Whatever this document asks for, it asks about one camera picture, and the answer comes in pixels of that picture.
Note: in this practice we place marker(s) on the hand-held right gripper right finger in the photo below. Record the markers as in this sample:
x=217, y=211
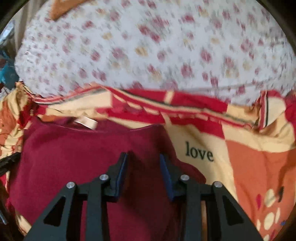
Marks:
x=167, y=180

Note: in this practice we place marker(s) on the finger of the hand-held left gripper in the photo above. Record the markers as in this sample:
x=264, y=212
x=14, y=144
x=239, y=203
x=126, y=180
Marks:
x=9, y=163

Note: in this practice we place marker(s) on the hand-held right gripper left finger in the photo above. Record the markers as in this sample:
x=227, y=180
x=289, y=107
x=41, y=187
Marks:
x=120, y=178

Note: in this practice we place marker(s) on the maroon shirt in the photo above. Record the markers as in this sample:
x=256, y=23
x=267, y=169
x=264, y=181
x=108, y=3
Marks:
x=69, y=157

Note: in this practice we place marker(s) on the red orange printed blanket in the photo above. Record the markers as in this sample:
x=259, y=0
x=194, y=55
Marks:
x=254, y=166

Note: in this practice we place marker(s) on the teal cloth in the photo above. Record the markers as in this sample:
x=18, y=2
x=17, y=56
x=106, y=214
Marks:
x=7, y=73

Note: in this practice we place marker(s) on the floral bedsheet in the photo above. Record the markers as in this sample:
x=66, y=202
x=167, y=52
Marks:
x=138, y=58

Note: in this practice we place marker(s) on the orange brown cloth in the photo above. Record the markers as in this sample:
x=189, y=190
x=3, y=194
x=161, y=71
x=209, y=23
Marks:
x=59, y=10

